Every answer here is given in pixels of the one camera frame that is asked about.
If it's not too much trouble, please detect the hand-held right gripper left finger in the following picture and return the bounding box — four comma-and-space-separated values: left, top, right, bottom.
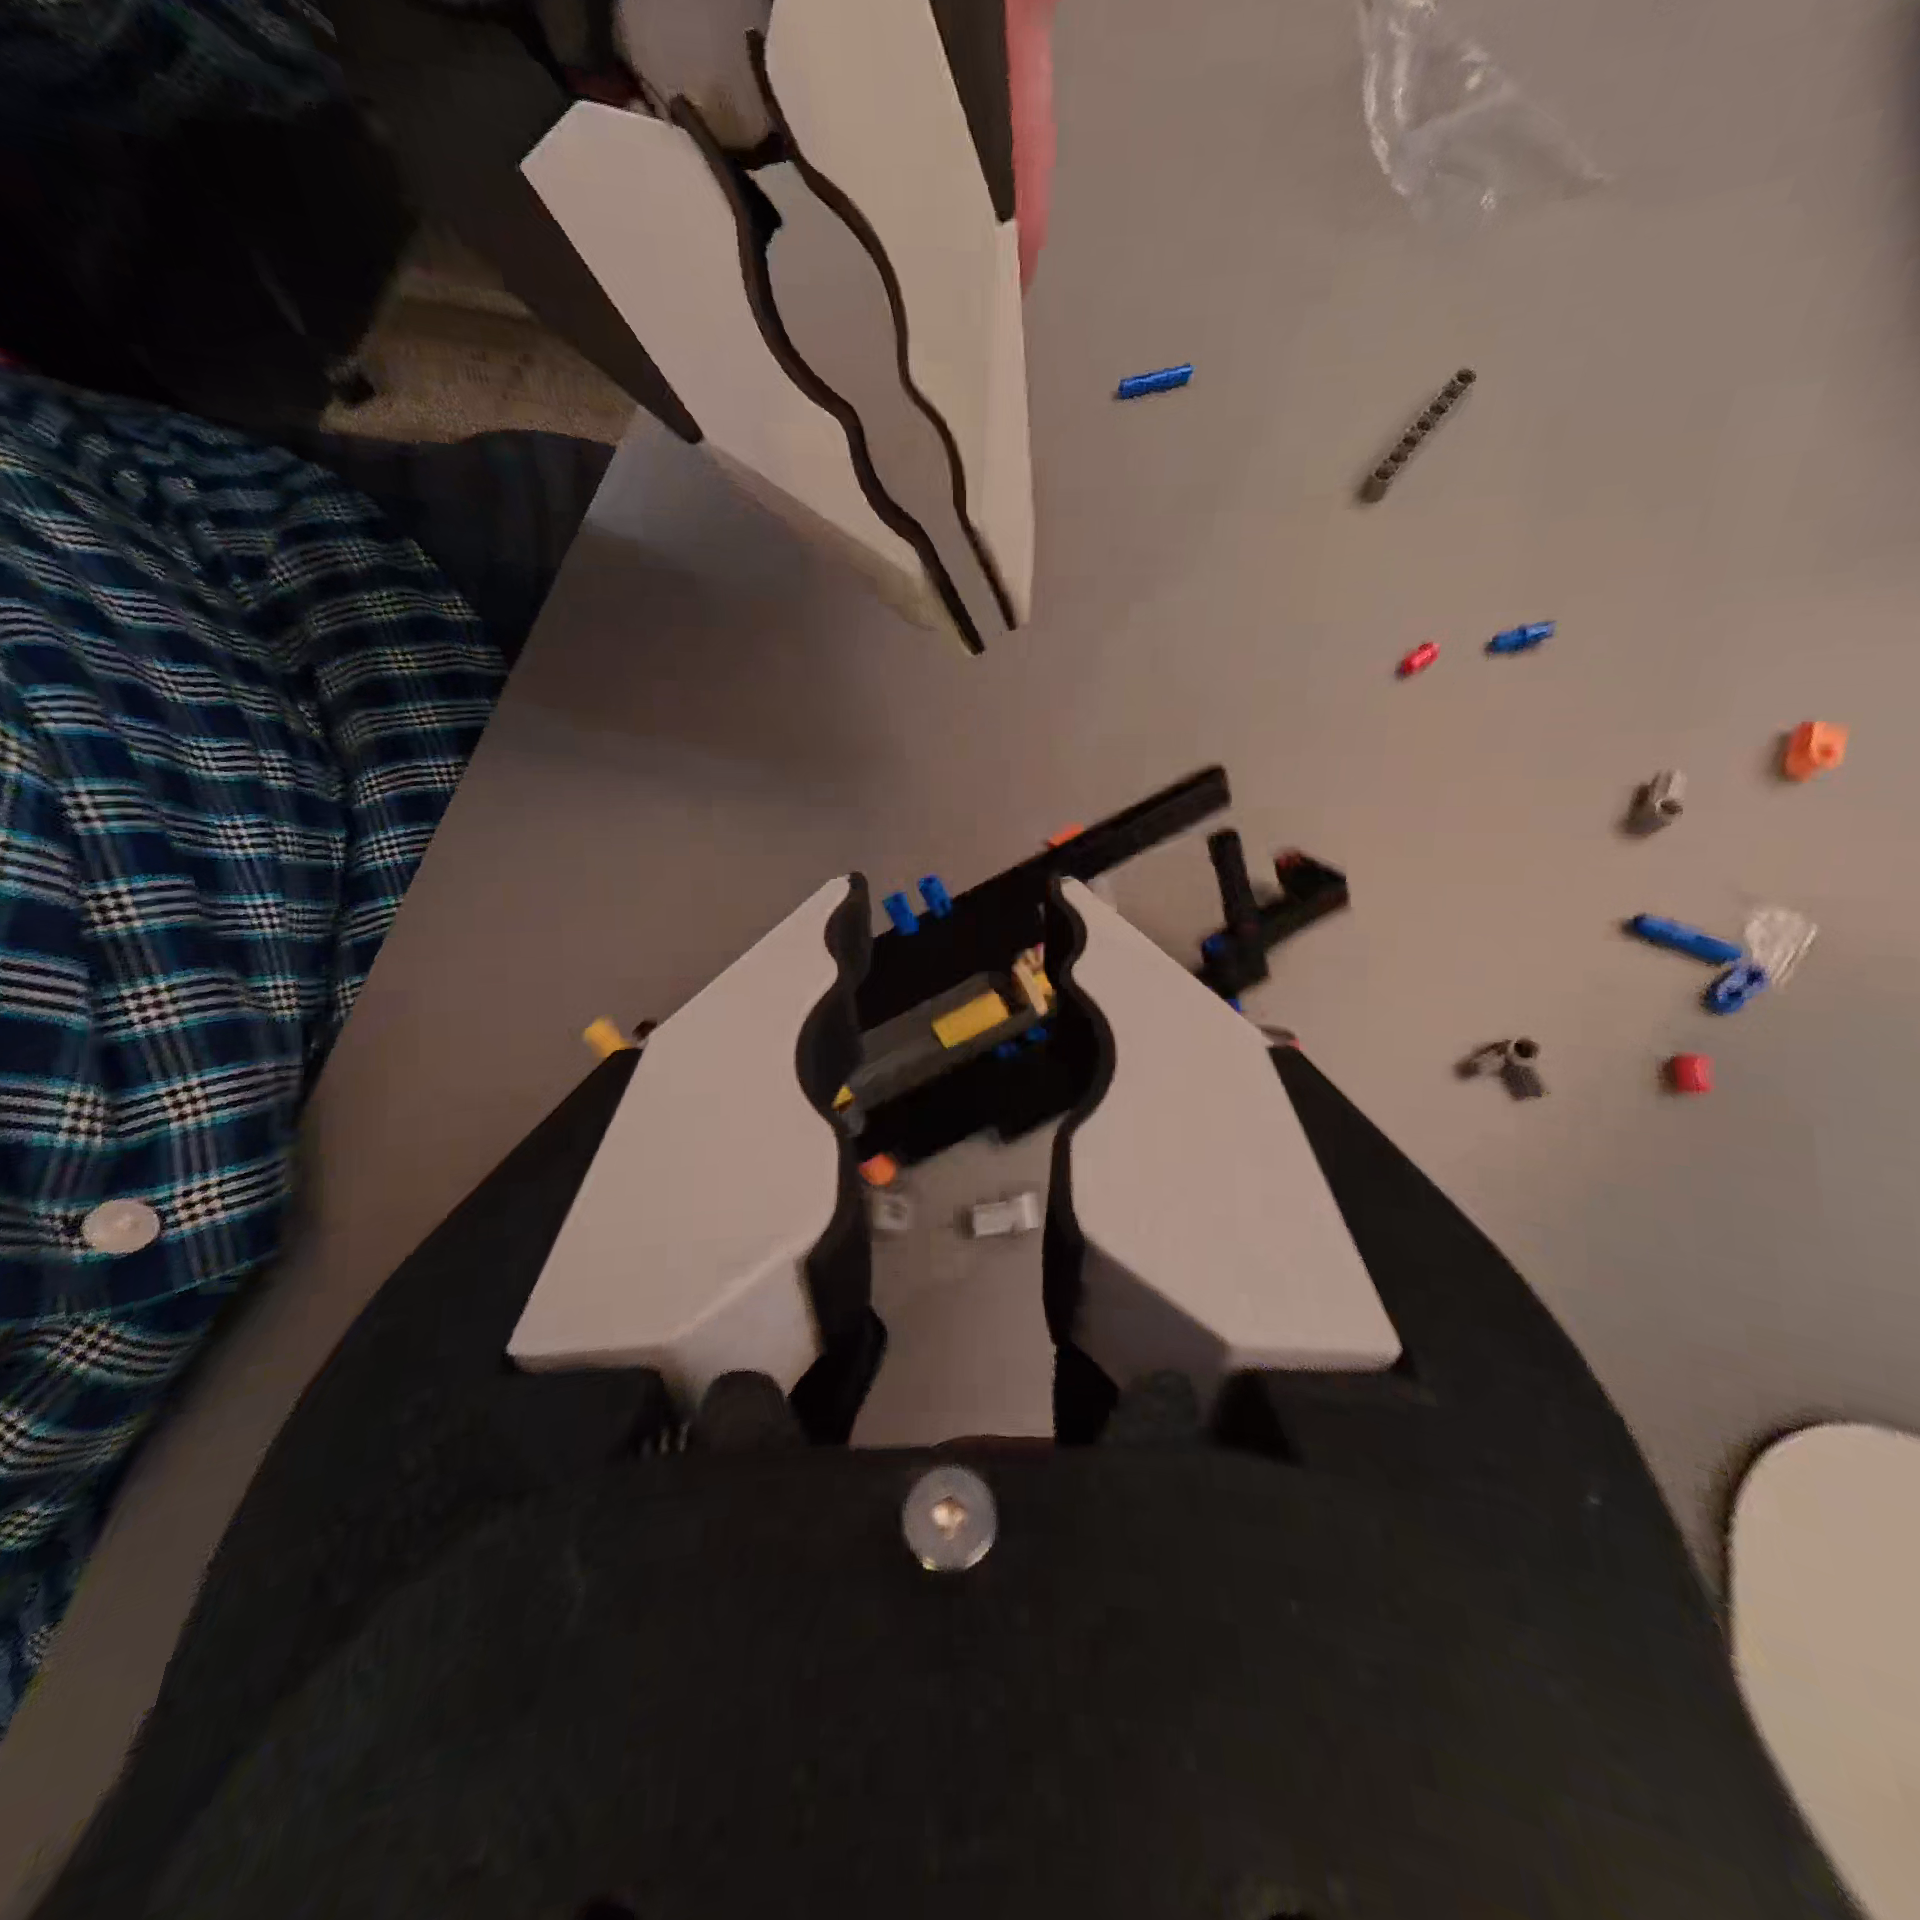
504, 871, 890, 1443

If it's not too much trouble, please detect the black lego technic assembly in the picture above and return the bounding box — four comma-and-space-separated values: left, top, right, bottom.
582, 764, 1352, 1186

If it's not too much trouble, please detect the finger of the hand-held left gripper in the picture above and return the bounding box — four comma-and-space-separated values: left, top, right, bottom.
518, 95, 989, 656
747, 0, 1040, 634

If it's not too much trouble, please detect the dark grey lego beam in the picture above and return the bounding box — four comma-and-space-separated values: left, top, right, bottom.
1356, 364, 1481, 507

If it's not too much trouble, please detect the clear plastic wrapper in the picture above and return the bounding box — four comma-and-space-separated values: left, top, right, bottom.
1352, 0, 1602, 209

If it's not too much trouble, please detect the person's blue plaid shirt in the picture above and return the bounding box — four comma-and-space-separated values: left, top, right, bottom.
0, 375, 511, 1728

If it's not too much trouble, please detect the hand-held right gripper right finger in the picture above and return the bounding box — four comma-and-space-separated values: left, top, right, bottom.
1037, 876, 1404, 1443

